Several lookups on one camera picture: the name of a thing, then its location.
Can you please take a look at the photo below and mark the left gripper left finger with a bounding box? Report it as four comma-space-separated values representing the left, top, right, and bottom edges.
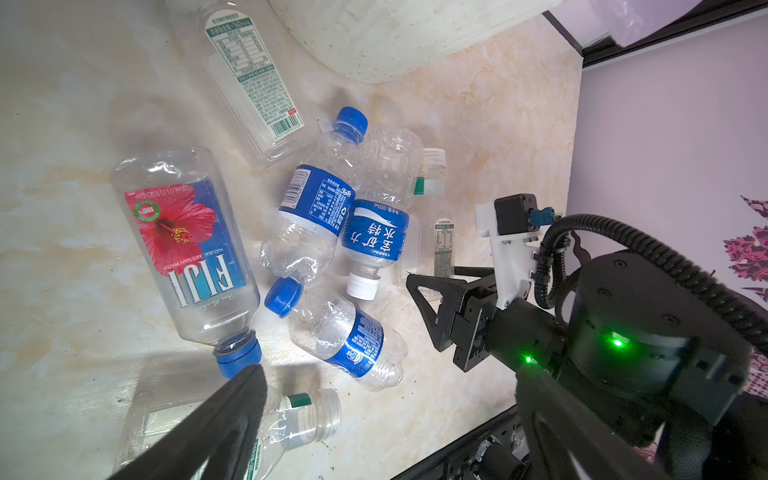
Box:
112, 365, 268, 479

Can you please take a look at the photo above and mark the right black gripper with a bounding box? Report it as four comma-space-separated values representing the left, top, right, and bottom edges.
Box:
406, 274, 566, 372

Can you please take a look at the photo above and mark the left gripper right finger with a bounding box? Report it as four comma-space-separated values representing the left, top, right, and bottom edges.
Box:
516, 368, 666, 479

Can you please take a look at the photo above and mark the green label clear bottle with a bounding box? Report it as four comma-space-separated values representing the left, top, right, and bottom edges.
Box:
164, 1, 320, 168
395, 148, 455, 287
113, 387, 342, 479

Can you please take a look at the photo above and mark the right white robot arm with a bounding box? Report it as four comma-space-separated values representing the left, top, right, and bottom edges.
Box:
406, 251, 767, 479

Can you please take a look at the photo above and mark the white ribbed trash bin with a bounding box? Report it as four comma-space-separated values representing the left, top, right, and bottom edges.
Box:
269, 0, 560, 84

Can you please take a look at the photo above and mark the Pepsi blue label bottle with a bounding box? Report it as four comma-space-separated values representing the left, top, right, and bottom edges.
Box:
265, 278, 408, 392

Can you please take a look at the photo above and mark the blue label white cap bottle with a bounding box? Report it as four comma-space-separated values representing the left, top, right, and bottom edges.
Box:
342, 126, 423, 301

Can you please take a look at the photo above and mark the Fiji red flower bottle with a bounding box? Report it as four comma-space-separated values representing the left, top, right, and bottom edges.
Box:
110, 147, 262, 379

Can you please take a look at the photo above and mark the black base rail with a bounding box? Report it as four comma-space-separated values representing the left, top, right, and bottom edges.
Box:
394, 405, 529, 479

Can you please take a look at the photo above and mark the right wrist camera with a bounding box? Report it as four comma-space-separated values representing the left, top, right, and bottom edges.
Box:
475, 193, 557, 310

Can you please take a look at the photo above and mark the right black corrugated cable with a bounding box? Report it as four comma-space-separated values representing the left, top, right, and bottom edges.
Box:
533, 213, 768, 355

